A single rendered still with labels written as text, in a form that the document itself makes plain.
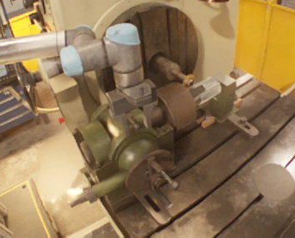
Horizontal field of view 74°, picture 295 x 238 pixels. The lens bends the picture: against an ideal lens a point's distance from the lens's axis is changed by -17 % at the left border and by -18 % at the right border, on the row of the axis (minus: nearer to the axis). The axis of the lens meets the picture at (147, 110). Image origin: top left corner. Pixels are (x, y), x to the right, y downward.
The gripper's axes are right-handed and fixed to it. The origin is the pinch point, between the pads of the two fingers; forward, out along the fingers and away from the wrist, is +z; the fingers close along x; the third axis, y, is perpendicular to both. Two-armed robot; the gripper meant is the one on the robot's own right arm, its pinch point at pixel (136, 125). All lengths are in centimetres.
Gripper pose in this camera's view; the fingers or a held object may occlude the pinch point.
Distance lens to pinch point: 71.5
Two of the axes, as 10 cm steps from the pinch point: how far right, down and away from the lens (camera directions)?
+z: 0.9, 7.6, 6.4
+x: -9.0, 3.4, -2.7
